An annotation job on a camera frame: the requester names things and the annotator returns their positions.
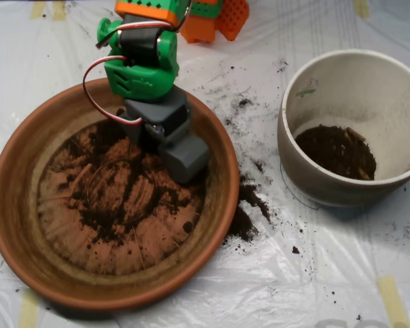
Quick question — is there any white ceramic pot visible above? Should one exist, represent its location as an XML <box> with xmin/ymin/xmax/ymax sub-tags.
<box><xmin>277</xmin><ymin>49</ymin><xmax>410</xmax><ymax>208</ymax></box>

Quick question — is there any dark soil pile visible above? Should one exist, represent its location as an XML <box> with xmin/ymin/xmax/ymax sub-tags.
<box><xmin>59</xmin><ymin>121</ymin><xmax>208</xmax><ymax>245</ymax></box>

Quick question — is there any beige masking tape strip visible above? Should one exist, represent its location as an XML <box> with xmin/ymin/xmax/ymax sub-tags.
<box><xmin>18</xmin><ymin>289</ymin><xmax>41</xmax><ymax>328</ymax></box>
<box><xmin>377</xmin><ymin>275</ymin><xmax>410</xmax><ymax>328</ymax></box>
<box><xmin>51</xmin><ymin>0</ymin><xmax>68</xmax><ymax>22</ymax></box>
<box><xmin>354</xmin><ymin>0</ymin><xmax>370</xmax><ymax>18</ymax></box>
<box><xmin>29</xmin><ymin>0</ymin><xmax>47</xmax><ymax>20</ymax></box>

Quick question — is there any white plastic cover sheet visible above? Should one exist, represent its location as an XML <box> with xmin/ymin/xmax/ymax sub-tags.
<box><xmin>0</xmin><ymin>0</ymin><xmax>410</xmax><ymax>328</ymax></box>

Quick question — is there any spilled dark soil heap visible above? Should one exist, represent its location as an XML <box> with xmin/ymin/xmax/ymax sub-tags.
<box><xmin>221</xmin><ymin>174</ymin><xmax>273</xmax><ymax>247</ymax></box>

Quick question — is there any terracotta clay saucer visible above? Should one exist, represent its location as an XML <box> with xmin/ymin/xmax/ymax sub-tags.
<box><xmin>0</xmin><ymin>77</ymin><xmax>241</xmax><ymax>312</ymax></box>

